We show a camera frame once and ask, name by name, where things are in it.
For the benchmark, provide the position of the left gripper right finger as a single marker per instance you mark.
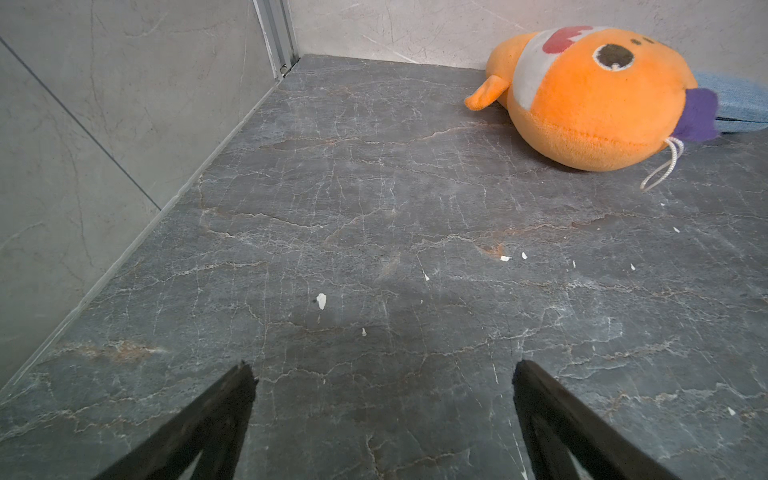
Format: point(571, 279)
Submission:
point(558, 428)

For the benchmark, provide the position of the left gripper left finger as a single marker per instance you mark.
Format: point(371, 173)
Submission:
point(209, 433)

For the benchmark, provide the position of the light blue glasses case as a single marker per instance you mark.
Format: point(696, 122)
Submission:
point(742, 104)

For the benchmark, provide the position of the orange plush toy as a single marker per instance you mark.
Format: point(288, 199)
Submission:
point(598, 99)

